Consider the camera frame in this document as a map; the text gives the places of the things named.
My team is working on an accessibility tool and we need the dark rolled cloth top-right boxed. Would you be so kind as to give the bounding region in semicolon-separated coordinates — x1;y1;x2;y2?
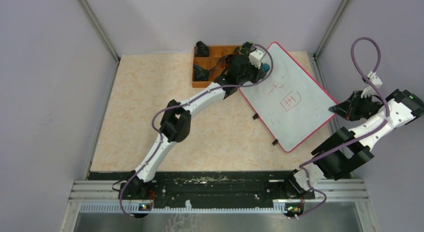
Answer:
234;41;256;56

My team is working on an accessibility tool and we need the right aluminium corner post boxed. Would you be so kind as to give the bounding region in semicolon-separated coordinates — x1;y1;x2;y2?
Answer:
313;0;351;60

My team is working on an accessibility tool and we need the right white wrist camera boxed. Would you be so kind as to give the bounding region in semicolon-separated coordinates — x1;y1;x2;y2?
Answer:
360;71;383;98

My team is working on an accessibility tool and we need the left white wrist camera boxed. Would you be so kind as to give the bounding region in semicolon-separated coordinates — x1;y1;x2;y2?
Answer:
248;49;266;69

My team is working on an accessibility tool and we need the aluminium rail frame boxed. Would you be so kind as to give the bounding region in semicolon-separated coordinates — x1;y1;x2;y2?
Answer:
69;179;369;214

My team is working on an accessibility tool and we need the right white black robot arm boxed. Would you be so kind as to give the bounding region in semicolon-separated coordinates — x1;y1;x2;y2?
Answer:
281;89;424;198

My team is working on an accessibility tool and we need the aluminium corner post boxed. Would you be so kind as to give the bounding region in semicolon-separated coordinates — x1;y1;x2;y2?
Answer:
313;0;351;60
76;0;121;64

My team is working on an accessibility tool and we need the blue whiteboard eraser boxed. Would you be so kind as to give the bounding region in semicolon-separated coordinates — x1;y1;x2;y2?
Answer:
261;63;270;74

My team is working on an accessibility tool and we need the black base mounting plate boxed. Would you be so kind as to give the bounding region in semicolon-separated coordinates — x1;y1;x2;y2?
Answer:
87;170;352;210

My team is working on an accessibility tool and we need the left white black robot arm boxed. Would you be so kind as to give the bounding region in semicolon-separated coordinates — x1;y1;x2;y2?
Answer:
119;53;274;199

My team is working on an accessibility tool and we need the dark rolled cloth bottom-left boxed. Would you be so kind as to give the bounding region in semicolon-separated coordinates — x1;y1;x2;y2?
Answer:
192;64;212;82

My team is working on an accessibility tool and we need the left aluminium corner post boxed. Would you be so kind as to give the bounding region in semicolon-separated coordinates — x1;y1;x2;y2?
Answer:
76;0;121;64

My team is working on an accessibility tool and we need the red framed whiteboard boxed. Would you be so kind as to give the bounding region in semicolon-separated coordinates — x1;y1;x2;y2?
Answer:
240;42;337;153

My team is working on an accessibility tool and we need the orange compartment tray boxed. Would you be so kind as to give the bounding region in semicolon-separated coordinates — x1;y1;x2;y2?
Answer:
191;45;246;89

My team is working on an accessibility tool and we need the dark rolled cloth top-left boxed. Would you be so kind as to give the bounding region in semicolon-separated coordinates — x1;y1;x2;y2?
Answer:
194;40;210;57

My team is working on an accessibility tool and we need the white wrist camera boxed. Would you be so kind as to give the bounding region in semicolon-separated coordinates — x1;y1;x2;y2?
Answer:
248;49;266;69
360;71;383;98

